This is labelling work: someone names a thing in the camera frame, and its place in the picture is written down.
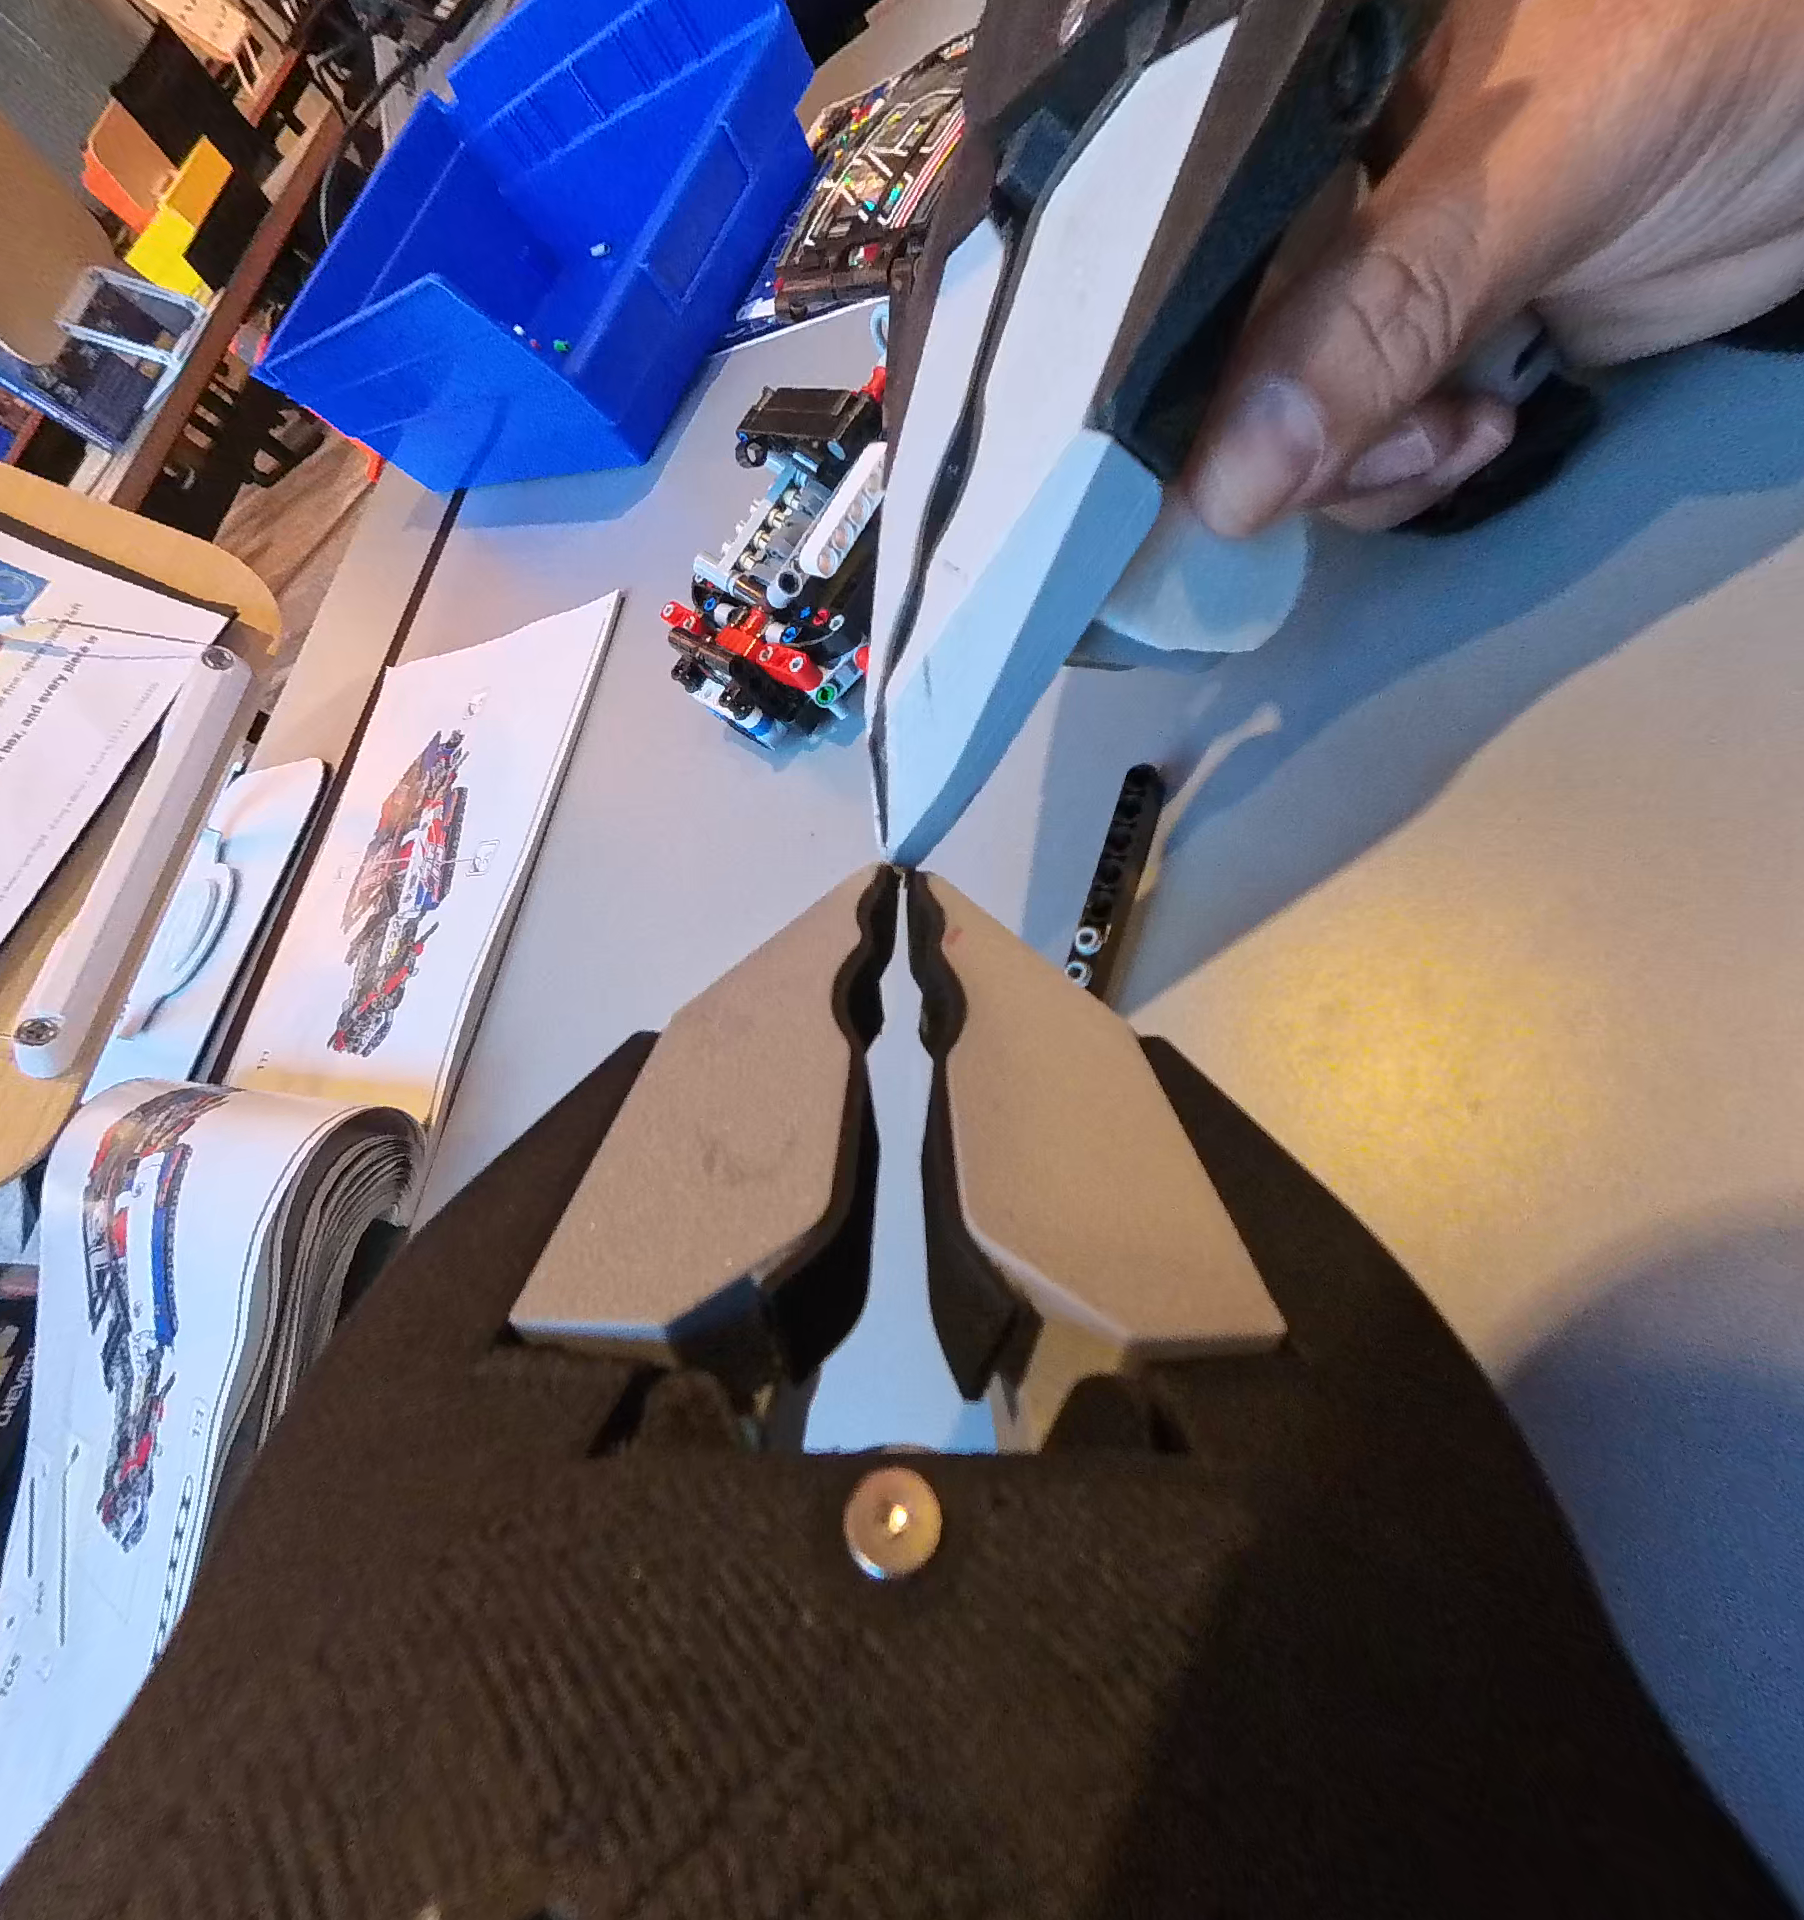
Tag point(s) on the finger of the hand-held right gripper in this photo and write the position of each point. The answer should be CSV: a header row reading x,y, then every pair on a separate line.
x,y
1038,451
917,479

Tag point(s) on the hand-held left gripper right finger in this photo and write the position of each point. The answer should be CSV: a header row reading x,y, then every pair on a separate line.
x,y
1099,1184

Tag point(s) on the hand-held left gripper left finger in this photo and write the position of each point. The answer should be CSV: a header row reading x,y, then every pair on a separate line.
x,y
662,1184

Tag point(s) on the toy brick car model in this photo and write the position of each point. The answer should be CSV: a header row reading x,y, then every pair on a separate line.
x,y
782,601

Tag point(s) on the long black toy beam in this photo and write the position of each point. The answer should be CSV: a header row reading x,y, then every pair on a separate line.
x,y
1120,887

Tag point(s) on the person's right hand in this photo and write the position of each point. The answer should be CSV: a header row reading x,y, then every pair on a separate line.
x,y
1517,179

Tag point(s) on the sticker sheet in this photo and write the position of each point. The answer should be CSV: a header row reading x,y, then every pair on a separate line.
x,y
872,166

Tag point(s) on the flat instruction booklet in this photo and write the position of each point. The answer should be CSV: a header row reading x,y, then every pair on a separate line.
x,y
514,780

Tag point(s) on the blue plastic bin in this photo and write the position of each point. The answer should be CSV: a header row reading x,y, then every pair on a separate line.
x,y
540,227

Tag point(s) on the white rounded tray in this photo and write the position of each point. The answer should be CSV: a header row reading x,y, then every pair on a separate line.
x,y
264,856

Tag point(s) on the curled open instruction booklet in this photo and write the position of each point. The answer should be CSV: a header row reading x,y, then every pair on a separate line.
x,y
93,1501

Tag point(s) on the printed instruction sheet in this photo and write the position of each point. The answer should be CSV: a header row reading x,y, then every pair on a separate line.
x,y
32,780

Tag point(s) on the yellow box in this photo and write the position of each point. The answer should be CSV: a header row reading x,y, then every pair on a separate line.
x,y
183,227

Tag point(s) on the black and beige chair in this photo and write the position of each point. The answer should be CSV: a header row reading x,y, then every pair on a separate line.
x,y
16,227

